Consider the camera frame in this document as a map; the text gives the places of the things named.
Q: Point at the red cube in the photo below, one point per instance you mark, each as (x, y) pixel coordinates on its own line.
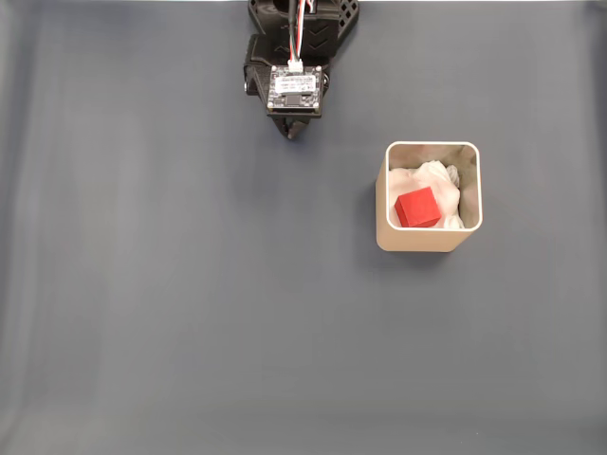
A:
(417, 208)

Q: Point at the beige square box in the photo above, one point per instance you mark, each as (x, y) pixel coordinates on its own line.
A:
(412, 239)

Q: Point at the white crumpled cloth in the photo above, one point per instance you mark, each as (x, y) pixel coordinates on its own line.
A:
(448, 189)

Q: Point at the dark blue table mat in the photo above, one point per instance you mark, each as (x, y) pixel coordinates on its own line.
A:
(189, 284)

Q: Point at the bare circuit board camera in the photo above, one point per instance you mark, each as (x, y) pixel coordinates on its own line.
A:
(295, 90)

